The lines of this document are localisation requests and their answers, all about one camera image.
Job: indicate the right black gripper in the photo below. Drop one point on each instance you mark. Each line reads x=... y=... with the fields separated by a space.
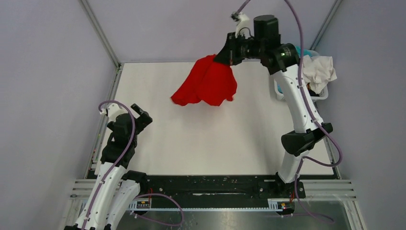
x=229 y=54

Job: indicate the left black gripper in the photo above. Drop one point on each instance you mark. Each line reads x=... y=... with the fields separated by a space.
x=142 y=120

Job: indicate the red t shirt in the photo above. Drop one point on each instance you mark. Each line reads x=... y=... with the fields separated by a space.
x=208 y=81

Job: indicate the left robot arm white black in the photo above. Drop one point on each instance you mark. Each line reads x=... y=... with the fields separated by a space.
x=116 y=186

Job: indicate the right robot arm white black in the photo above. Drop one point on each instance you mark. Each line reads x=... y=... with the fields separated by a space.
x=282 y=62

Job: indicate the white plastic laundry basket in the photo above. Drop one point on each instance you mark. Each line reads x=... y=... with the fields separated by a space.
x=315 y=96

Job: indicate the white t shirt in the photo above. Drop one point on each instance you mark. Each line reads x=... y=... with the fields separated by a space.
x=318 y=71

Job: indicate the white slotted cable duct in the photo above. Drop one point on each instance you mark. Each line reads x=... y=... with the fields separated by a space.
x=270 y=205

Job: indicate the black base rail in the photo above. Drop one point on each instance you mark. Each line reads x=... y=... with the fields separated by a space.
x=217 y=190

